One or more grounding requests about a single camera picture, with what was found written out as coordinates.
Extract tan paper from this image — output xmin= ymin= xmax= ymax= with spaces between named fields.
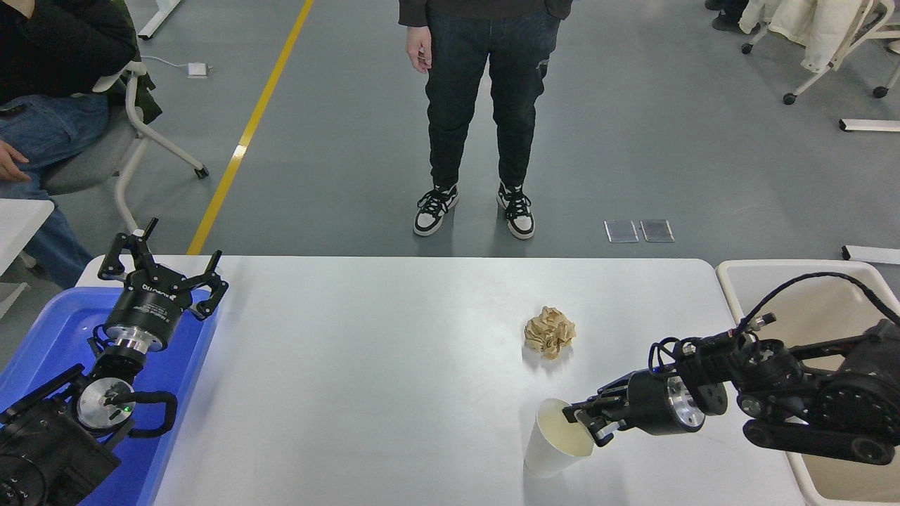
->
xmin=524 ymin=306 xmax=577 ymax=361

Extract person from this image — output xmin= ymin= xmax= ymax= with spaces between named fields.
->
xmin=705 ymin=0 xmax=747 ymax=32
xmin=398 ymin=0 xmax=574 ymax=240
xmin=0 ymin=0 xmax=138 ymax=290

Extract cream coat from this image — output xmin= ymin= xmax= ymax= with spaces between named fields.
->
xmin=740 ymin=0 xmax=873 ymax=74

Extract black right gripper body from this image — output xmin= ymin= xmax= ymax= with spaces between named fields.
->
xmin=624 ymin=370 xmax=680 ymax=435

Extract dark green jacket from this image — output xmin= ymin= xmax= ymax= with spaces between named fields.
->
xmin=112 ymin=0 xmax=164 ymax=125

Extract large pale plastic bin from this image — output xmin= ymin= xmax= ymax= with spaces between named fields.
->
xmin=716 ymin=259 xmax=900 ymax=506

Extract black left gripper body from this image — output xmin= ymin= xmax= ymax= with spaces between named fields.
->
xmin=105 ymin=271 xmax=193 ymax=351

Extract white wheeled chair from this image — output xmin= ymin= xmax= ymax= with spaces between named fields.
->
xmin=740 ymin=0 xmax=900 ymax=106

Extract blue plastic tray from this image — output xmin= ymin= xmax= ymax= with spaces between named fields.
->
xmin=0 ymin=287 xmax=219 ymax=506

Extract white paper cup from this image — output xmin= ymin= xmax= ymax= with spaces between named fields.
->
xmin=523 ymin=398 xmax=597 ymax=480

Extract grey office chair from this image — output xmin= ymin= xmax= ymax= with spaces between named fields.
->
xmin=42 ymin=60 xmax=210 ymax=236

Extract small white side table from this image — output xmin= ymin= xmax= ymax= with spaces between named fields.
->
xmin=0 ymin=199 xmax=56 ymax=320

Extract person's right hand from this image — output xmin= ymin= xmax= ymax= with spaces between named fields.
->
xmin=406 ymin=25 xmax=432 ymax=74

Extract white table foot bar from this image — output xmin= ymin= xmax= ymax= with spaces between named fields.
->
xmin=842 ymin=245 xmax=900 ymax=266
xmin=137 ymin=0 xmax=184 ymax=40
xmin=839 ymin=118 xmax=900 ymax=133

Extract person's hand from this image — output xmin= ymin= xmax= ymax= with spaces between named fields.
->
xmin=0 ymin=138 xmax=32 ymax=183

